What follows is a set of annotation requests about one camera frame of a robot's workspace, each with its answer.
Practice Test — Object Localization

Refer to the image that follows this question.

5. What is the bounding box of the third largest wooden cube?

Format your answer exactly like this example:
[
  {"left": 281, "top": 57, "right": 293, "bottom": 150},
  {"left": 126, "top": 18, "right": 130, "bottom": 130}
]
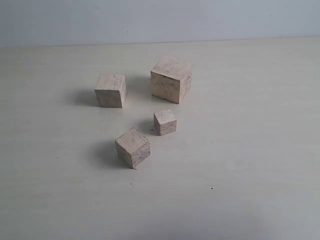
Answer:
[{"left": 115, "top": 127, "right": 151, "bottom": 169}]

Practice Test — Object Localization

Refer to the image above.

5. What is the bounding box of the second largest wooden cube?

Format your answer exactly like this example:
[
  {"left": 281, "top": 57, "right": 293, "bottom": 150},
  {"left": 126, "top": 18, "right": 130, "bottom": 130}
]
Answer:
[{"left": 94, "top": 73, "right": 127, "bottom": 108}]

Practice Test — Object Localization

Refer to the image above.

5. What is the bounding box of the smallest wooden cube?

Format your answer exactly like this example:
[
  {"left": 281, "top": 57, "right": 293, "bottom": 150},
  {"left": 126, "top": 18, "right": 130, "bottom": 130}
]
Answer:
[{"left": 153, "top": 109, "right": 177, "bottom": 136}]

